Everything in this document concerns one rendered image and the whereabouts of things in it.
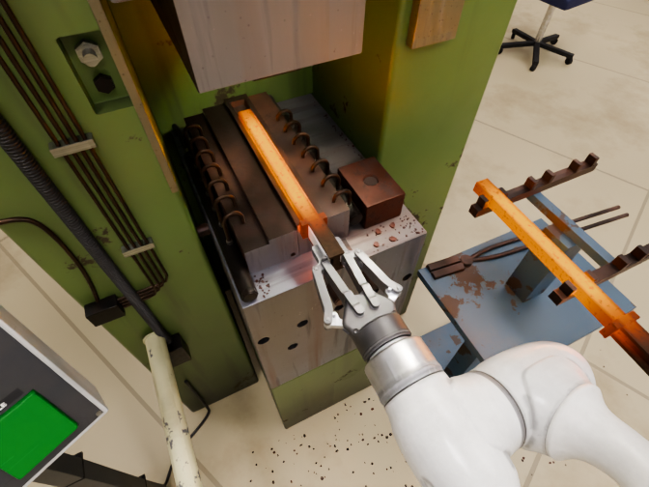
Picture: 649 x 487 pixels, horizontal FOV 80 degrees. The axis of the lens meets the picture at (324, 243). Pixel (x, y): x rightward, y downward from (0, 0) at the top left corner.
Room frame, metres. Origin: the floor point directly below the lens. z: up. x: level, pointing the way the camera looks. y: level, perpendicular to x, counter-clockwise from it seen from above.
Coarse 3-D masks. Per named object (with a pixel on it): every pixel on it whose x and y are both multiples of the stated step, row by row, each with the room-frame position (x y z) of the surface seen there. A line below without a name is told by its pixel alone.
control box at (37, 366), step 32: (0, 320) 0.19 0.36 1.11; (0, 352) 0.16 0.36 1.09; (32, 352) 0.17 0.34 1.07; (0, 384) 0.14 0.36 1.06; (32, 384) 0.14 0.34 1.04; (64, 384) 0.15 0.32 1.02; (96, 416) 0.13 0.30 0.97; (64, 448) 0.09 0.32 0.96; (0, 480) 0.05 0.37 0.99; (32, 480) 0.06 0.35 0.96
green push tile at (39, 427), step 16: (32, 400) 0.13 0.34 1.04; (0, 416) 0.11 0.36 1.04; (16, 416) 0.11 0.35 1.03; (32, 416) 0.11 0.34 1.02; (48, 416) 0.11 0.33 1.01; (64, 416) 0.12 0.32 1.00; (0, 432) 0.09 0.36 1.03; (16, 432) 0.10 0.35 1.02; (32, 432) 0.10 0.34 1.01; (48, 432) 0.10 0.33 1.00; (64, 432) 0.10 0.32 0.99; (0, 448) 0.08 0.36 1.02; (16, 448) 0.08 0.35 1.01; (32, 448) 0.08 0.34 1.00; (48, 448) 0.09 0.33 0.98; (0, 464) 0.07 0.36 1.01; (16, 464) 0.07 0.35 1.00; (32, 464) 0.07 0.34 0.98
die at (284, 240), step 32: (256, 96) 0.82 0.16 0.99; (192, 128) 0.72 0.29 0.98; (224, 128) 0.70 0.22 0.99; (288, 128) 0.70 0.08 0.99; (224, 160) 0.61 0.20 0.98; (256, 160) 0.60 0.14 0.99; (288, 160) 0.59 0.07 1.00; (224, 192) 0.52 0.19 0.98; (256, 192) 0.51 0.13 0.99; (320, 192) 0.51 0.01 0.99; (256, 224) 0.44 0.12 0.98; (288, 224) 0.43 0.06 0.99; (256, 256) 0.39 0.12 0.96; (288, 256) 0.41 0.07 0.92
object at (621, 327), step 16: (480, 192) 0.53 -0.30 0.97; (496, 192) 0.52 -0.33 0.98; (496, 208) 0.49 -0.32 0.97; (512, 208) 0.48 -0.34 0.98; (512, 224) 0.45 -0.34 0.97; (528, 224) 0.44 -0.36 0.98; (528, 240) 0.41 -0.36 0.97; (544, 240) 0.41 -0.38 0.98; (544, 256) 0.38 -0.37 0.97; (560, 256) 0.37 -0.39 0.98; (560, 272) 0.34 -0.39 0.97; (576, 272) 0.34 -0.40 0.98; (592, 288) 0.31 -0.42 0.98; (592, 304) 0.29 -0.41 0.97; (608, 304) 0.28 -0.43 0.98; (608, 320) 0.26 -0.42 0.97; (624, 320) 0.25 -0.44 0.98; (624, 336) 0.24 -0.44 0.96; (640, 336) 0.23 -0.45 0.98; (640, 352) 0.21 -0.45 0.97
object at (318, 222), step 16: (240, 112) 0.73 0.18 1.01; (256, 128) 0.68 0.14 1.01; (256, 144) 0.63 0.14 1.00; (272, 144) 0.63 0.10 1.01; (272, 160) 0.58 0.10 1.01; (288, 176) 0.53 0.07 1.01; (288, 192) 0.49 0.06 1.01; (304, 208) 0.45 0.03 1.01; (304, 224) 0.41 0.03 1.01; (320, 224) 0.41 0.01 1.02; (320, 240) 0.38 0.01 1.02; (336, 240) 0.38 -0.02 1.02; (336, 256) 0.35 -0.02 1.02
